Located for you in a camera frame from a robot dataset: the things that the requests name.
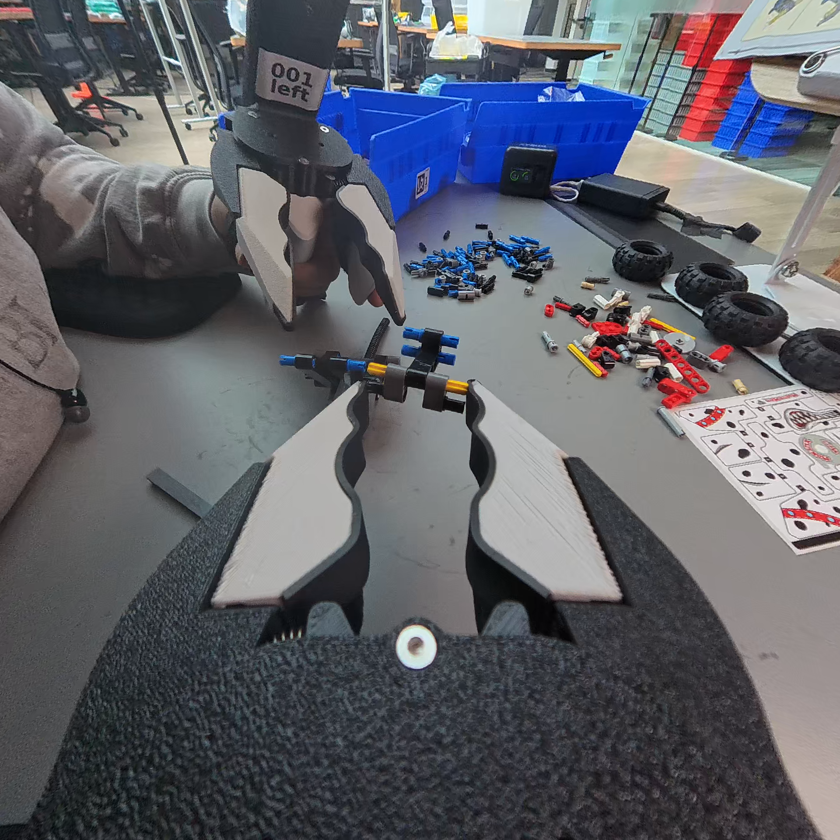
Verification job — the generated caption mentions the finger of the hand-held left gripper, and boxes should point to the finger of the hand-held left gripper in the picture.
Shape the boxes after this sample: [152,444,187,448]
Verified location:
[335,182,408,327]
[234,166,298,331]

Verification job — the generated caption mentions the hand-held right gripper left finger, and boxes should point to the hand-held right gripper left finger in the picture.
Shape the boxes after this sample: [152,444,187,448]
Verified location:
[210,381,370,635]

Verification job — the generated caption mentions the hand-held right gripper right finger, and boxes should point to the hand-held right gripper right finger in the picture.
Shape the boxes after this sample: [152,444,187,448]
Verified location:
[465,381,624,635]

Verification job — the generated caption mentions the grey black toy brick assembly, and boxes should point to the grey black toy brick assembly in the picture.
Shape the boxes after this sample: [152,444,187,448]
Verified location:
[279,318,401,401]

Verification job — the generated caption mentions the black beam yellow axle subassembly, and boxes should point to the black beam yellow axle subassembly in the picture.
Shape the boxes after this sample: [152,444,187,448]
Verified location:
[364,326,470,414]

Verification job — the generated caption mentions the toy instruction booklet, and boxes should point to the toy instruction booklet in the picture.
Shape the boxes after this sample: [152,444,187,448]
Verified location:
[715,0,840,60]

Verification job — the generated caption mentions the person's left forearm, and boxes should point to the person's left forearm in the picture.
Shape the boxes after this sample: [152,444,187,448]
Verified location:
[0,82,240,280]

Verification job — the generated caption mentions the wooden background desk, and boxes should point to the wooden background desk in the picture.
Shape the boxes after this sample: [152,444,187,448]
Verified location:
[479,33,621,83]

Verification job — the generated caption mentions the person's left hand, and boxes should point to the person's left hand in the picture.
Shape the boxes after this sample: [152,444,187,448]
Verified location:
[289,217,389,311]

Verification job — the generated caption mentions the blue plastic bin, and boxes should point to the blue plastic bin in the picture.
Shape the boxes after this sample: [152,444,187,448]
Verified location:
[220,87,470,221]
[436,82,651,186]

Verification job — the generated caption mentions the pile of blue black pins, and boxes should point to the pile of blue black pins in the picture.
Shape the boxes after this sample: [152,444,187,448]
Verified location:
[403,235,555,303]

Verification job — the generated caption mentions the long grey toy beam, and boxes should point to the long grey toy beam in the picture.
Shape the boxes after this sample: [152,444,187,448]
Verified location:
[146,467,214,519]

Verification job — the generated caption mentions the black padded armrest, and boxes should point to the black padded armrest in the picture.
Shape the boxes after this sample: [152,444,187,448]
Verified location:
[42,262,244,340]

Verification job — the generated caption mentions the black battery pack green display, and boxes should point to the black battery pack green display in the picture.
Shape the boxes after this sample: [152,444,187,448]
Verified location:
[500,146,559,199]

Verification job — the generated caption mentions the yellow toy axle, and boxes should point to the yellow toy axle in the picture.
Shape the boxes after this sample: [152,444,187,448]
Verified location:
[567,341,608,379]

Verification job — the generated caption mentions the pile of red white pieces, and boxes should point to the pile of red white pieces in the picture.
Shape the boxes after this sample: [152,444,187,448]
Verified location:
[543,289,736,409]

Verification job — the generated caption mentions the sticker sheet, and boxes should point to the sticker sheet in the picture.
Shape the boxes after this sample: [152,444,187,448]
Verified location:
[672,387,840,555]

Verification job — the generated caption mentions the white storage box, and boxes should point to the white storage box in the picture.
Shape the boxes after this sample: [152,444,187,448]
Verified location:
[466,0,526,37]

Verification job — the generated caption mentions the black office chair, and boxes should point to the black office chair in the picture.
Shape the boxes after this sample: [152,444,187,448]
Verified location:
[26,0,143,147]

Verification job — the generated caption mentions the black toy tyre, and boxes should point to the black toy tyre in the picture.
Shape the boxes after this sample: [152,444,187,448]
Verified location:
[702,290,790,347]
[675,261,749,309]
[612,239,675,283]
[779,327,840,393]

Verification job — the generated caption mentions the white book stand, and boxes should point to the white book stand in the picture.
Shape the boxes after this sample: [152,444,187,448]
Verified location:
[659,49,840,388]

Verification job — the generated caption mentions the stacks of red blue bins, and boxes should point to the stacks of red blue bins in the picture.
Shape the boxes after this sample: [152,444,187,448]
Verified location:
[640,13,815,158]

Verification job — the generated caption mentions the wooden display board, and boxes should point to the wooden display board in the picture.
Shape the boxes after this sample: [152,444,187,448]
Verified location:
[751,59,840,116]

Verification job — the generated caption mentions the black power cable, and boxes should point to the black power cable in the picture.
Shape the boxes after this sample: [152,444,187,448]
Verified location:
[653,202,762,242]

